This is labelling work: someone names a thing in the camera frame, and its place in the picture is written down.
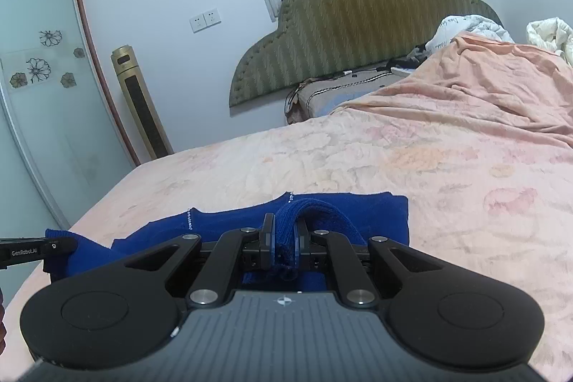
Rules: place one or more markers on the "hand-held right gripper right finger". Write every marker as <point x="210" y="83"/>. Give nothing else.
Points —
<point x="298" y="248"/>

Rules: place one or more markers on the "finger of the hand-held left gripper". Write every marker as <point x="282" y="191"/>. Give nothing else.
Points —
<point x="60" y="245"/>

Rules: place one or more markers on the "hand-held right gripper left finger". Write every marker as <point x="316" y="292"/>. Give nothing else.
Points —
<point x="267" y="247"/>

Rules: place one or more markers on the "blue beaded sweater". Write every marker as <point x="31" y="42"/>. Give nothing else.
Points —
<point x="358" y="216"/>

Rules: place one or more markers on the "pink floral bed sheet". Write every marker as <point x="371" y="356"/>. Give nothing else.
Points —
<point x="313" y="158"/>

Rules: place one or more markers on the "frosted glass wardrobe door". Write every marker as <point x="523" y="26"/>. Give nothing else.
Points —
<point x="44" y="131"/>

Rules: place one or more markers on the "beige patterned pillow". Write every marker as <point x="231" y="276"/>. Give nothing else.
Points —
<point x="322" y="95"/>

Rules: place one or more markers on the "gold tower fan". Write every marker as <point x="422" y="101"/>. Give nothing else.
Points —
<point x="138" y="104"/>

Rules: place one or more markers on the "dark cloth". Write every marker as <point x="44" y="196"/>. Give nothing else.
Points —
<point x="409" y="60"/>

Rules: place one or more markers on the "green upholstered headboard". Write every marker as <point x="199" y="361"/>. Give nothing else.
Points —
<point x="358" y="15"/>

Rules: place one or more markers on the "white printed quilt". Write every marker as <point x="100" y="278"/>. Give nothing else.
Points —
<point x="465" y="26"/>

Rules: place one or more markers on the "cream quilt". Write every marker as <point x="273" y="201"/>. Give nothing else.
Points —
<point x="550" y="35"/>

